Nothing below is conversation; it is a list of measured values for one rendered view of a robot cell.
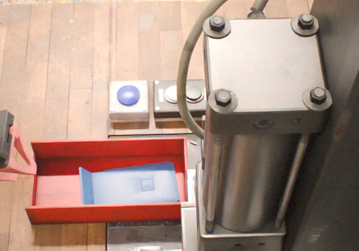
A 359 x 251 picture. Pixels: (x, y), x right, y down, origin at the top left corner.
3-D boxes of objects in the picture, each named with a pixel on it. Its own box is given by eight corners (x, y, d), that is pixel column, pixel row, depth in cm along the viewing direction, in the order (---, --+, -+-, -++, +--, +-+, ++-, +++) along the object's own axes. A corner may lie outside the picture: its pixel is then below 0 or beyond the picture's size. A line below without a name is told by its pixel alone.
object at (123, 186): (80, 175, 117) (78, 167, 115) (173, 163, 119) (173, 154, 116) (84, 214, 114) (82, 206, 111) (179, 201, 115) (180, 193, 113)
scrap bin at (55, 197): (36, 158, 120) (30, 140, 115) (185, 154, 120) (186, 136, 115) (31, 224, 113) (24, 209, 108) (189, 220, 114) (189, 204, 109)
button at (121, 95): (117, 90, 125) (116, 83, 123) (140, 90, 125) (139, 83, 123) (116, 110, 123) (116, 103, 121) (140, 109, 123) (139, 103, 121)
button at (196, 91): (184, 91, 125) (184, 85, 123) (201, 91, 125) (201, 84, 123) (185, 105, 123) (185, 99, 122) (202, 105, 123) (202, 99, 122)
